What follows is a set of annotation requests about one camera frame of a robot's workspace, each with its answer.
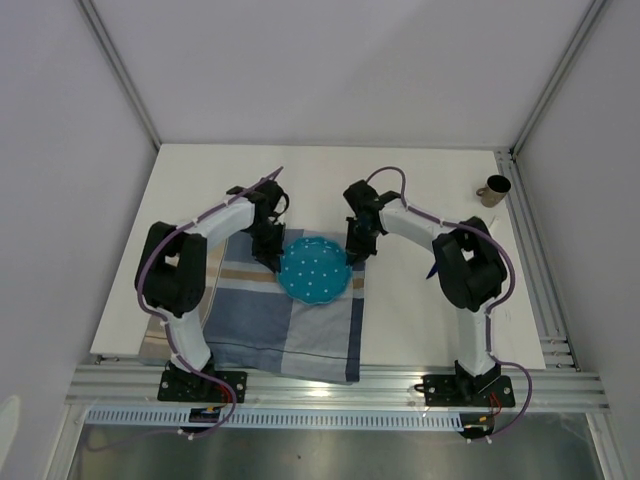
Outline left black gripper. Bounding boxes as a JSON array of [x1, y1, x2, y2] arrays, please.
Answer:
[[247, 221, 287, 274]]

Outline teal dotted plate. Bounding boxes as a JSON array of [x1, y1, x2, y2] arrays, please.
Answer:
[[276, 236, 352, 306]]

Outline blue beige checked cloth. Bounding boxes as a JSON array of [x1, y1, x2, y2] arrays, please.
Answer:
[[138, 227, 368, 386]]

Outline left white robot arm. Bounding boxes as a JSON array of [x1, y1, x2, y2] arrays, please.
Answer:
[[134, 178, 289, 401]]

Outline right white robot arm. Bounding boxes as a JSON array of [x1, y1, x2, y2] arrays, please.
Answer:
[[343, 180, 508, 404]]

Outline purple knife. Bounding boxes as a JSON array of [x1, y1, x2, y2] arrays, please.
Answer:
[[426, 263, 438, 279]]

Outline brown mug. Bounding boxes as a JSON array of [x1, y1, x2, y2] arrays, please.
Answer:
[[476, 175, 512, 208]]

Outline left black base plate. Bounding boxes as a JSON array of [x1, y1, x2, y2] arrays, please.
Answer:
[[156, 363, 248, 404]]

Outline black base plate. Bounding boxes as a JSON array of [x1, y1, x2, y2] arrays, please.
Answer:
[[156, 363, 248, 404], [413, 374, 516, 408]]

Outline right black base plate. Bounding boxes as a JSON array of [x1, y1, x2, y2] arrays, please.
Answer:
[[413, 374, 516, 408]]

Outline white slotted cable duct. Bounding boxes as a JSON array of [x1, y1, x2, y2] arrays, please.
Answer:
[[85, 406, 463, 432]]

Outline aluminium mounting rail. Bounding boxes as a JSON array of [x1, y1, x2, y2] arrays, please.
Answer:
[[65, 360, 610, 413]]

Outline left aluminium frame post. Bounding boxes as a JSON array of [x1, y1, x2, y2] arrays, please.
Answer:
[[74, 0, 162, 152]]

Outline aluminium frame post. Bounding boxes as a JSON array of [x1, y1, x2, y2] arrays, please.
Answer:
[[509, 0, 611, 161], [74, 0, 162, 152]]

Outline right aluminium frame post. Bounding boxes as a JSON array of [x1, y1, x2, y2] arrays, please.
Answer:
[[509, 0, 611, 161]]

